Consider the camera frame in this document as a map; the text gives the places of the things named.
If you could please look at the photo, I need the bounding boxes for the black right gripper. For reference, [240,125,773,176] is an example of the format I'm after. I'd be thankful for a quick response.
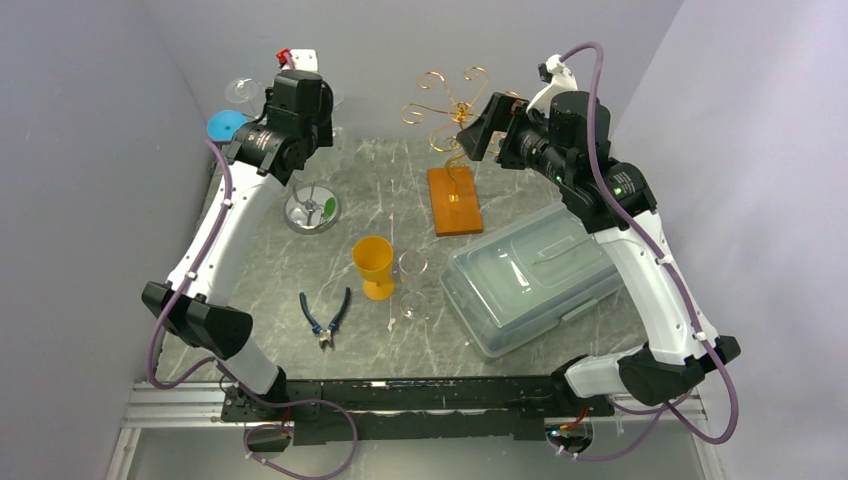
[457,91,574,187]

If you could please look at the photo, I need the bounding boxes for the orange frosted wine glass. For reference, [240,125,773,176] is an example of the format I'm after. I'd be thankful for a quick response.
[352,236,395,301]

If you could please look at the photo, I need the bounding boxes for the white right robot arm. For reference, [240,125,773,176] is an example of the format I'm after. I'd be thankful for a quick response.
[457,91,741,415]

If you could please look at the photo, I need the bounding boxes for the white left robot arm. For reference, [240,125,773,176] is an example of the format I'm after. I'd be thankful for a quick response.
[142,69,334,420]

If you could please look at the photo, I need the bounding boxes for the blue wine glass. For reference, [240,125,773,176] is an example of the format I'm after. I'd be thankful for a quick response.
[206,110,248,144]

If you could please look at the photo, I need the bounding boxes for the clear plastic storage box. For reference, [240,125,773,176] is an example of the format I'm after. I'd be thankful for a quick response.
[440,203,624,359]

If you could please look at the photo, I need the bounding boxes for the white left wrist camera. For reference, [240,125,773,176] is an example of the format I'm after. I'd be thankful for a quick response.
[276,48,320,73]

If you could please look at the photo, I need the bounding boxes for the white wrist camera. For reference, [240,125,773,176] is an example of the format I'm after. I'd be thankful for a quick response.
[528,54,579,116]
[276,48,320,73]

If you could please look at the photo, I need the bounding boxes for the gold wire glass rack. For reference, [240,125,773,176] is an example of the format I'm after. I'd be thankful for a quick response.
[401,66,490,237]

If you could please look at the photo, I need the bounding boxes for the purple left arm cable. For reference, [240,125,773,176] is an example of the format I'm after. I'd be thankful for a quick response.
[145,135,359,480]

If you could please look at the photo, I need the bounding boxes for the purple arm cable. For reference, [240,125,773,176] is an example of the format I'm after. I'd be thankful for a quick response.
[145,135,359,480]
[546,40,741,463]

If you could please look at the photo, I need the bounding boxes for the chrome wire glass rack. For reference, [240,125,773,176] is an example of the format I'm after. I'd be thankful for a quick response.
[284,149,342,235]

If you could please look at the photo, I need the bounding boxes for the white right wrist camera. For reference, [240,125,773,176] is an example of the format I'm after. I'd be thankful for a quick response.
[528,54,579,116]

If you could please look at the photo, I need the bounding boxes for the blue handled pliers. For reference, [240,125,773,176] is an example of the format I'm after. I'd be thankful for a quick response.
[298,286,353,350]

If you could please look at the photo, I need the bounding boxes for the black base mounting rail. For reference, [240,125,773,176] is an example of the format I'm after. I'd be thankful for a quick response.
[221,375,614,446]

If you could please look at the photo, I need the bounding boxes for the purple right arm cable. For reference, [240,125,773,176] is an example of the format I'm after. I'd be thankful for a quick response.
[546,40,741,463]

